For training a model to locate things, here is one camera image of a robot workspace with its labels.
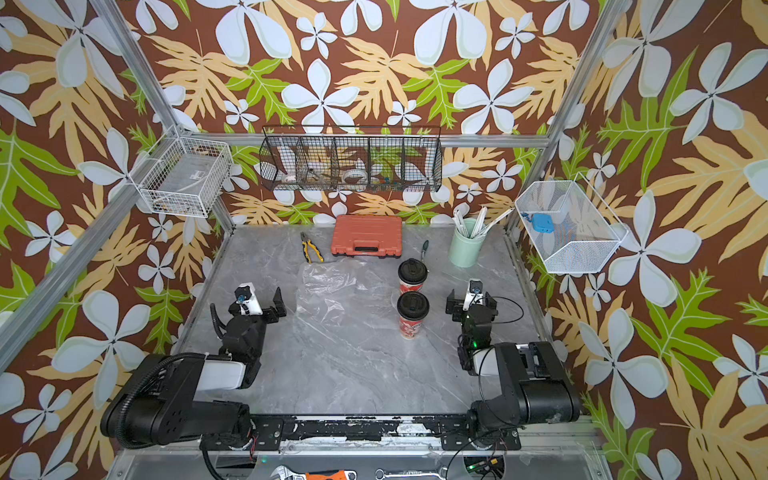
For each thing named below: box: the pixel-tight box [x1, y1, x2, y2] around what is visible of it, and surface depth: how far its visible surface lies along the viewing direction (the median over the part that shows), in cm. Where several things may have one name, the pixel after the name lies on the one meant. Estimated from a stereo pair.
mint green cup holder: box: [449, 219, 487, 268], surface depth 104 cm
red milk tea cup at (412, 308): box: [397, 291, 430, 340], surface depth 80 cm
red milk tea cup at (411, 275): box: [397, 258, 428, 294], surface depth 87 cm
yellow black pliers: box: [301, 240, 325, 264], surface depth 113 cm
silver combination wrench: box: [375, 466, 448, 480], surface depth 70 cm
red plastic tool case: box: [332, 215, 403, 258], surface depth 116 cm
